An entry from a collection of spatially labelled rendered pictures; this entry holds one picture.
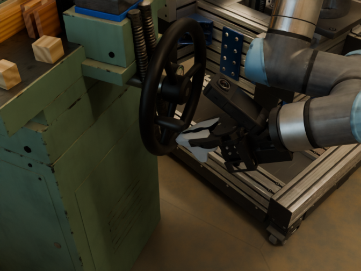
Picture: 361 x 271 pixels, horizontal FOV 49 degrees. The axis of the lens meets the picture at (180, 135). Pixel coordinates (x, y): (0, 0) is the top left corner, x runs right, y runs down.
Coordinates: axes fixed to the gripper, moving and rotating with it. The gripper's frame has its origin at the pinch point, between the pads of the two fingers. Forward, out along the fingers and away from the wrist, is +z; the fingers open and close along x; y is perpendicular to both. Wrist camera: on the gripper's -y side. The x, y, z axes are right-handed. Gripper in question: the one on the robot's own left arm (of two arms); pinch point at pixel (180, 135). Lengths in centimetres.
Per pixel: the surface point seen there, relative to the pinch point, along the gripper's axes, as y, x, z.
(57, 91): -16.7, -4.6, 17.6
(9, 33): -29.5, 1.6, 28.2
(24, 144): -10.4, -10.9, 27.7
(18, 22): -30.5, 4.5, 27.6
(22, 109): -18.0, -13.4, 16.6
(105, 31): -21.8, 5.2, 8.3
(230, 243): 70, 36, 36
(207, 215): 63, 44, 47
